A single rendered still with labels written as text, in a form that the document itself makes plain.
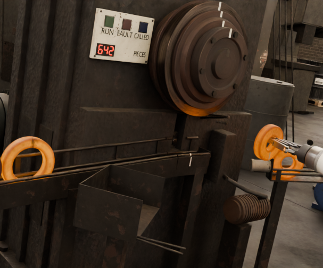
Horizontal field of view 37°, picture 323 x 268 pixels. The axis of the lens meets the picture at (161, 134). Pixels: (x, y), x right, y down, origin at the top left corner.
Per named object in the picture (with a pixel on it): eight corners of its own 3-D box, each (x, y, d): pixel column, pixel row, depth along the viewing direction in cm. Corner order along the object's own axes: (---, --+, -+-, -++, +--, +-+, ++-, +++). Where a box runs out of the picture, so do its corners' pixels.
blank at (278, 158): (277, 182, 230) (279, 184, 227) (264, 154, 226) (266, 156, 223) (306, 167, 229) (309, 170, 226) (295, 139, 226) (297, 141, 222)
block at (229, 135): (200, 177, 229) (209, 128, 224) (212, 175, 234) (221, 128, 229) (216, 185, 221) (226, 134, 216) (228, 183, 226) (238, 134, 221)
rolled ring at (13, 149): (-9, 163, 151) (-13, 160, 154) (22, 202, 162) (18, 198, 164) (38, 127, 158) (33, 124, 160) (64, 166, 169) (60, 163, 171)
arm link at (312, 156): (326, 172, 187) (313, 166, 191) (332, 150, 185) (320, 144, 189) (313, 173, 181) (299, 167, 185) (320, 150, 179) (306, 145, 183)
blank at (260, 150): (256, 126, 196) (262, 128, 194) (280, 121, 205) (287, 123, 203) (250, 161, 201) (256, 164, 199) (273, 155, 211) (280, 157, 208)
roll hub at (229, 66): (183, 94, 188) (197, 22, 182) (231, 97, 207) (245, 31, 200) (193, 98, 184) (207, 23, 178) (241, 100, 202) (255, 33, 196)
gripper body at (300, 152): (301, 165, 185) (282, 157, 192) (314, 164, 191) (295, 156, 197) (307, 147, 183) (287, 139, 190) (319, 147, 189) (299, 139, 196)
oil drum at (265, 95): (207, 155, 503) (224, 70, 483) (243, 153, 541) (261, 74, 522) (250, 174, 459) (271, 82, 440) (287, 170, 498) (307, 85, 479)
